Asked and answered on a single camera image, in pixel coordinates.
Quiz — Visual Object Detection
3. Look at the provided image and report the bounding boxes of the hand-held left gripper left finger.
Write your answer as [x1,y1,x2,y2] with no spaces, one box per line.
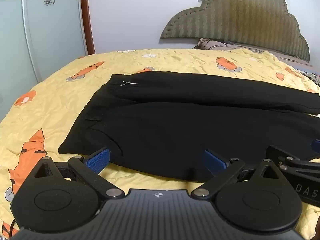
[27,148,125,201]

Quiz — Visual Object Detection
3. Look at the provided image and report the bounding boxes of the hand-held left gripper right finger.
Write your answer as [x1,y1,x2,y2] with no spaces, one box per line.
[191,150,288,202]

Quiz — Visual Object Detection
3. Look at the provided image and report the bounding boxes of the black pants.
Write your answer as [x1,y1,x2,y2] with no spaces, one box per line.
[58,70,320,183]

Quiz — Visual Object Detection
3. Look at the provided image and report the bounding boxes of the yellow carrot print blanket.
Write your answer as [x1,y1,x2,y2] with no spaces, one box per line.
[0,48,320,240]

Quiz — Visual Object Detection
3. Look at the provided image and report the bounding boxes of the striped pillow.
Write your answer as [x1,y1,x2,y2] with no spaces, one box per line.
[192,38,314,67]

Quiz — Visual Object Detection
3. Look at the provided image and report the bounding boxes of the frosted glass wardrobe door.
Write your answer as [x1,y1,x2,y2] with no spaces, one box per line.
[22,0,88,83]
[0,0,39,120]

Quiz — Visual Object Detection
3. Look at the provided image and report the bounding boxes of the olive padded headboard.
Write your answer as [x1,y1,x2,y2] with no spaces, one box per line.
[160,0,311,63]

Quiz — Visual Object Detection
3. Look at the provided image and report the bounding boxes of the brown wooden wardrobe frame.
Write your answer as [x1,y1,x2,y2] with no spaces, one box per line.
[78,0,96,56]

